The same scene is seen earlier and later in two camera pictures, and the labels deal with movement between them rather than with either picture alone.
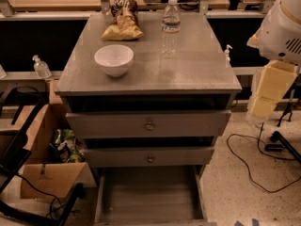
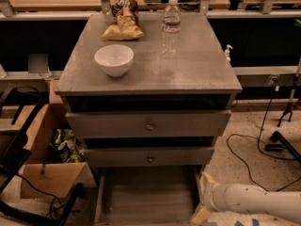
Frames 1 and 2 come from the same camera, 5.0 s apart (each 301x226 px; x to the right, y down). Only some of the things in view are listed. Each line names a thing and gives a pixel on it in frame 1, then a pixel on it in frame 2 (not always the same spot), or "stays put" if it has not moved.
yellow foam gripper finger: [276, 80] -> [205, 180]
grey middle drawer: [149, 156] stays put
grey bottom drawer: [153, 195] stays put
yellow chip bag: [125, 25] stays put
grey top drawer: [149, 123] stays put
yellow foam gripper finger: [262, 107] -> [200, 215]
